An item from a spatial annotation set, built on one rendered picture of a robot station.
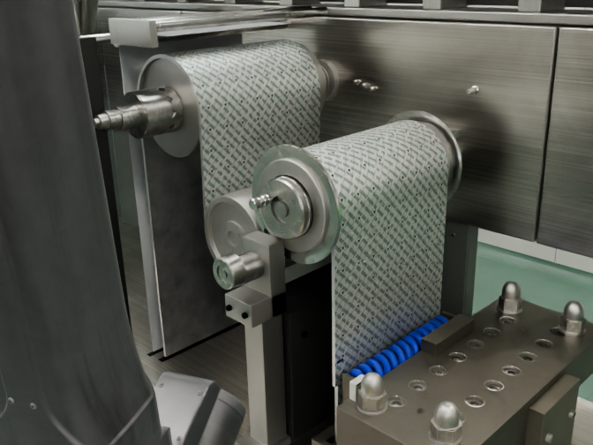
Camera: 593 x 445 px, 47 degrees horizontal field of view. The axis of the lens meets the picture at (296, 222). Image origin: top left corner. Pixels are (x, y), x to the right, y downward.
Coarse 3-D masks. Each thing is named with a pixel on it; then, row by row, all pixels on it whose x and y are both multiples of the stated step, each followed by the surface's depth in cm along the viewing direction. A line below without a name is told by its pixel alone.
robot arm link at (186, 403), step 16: (160, 384) 43; (176, 384) 43; (192, 384) 43; (208, 384) 43; (160, 400) 42; (176, 400) 42; (192, 400) 42; (208, 400) 43; (224, 400) 44; (160, 416) 41; (176, 416) 41; (192, 416) 41; (208, 416) 43; (224, 416) 44; (240, 416) 45; (176, 432) 40; (192, 432) 41; (208, 432) 42; (224, 432) 43
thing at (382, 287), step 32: (416, 224) 91; (352, 256) 82; (384, 256) 87; (416, 256) 93; (352, 288) 84; (384, 288) 89; (416, 288) 95; (352, 320) 85; (384, 320) 91; (416, 320) 97; (352, 352) 87
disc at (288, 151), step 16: (288, 144) 80; (272, 160) 82; (304, 160) 78; (256, 176) 85; (320, 176) 77; (256, 192) 86; (336, 192) 76; (336, 208) 77; (336, 224) 77; (336, 240) 78; (288, 256) 85; (304, 256) 83; (320, 256) 81
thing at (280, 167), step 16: (288, 160) 80; (448, 160) 94; (272, 176) 82; (304, 176) 78; (448, 176) 95; (320, 192) 77; (320, 208) 78; (320, 224) 78; (288, 240) 83; (304, 240) 81; (320, 240) 80
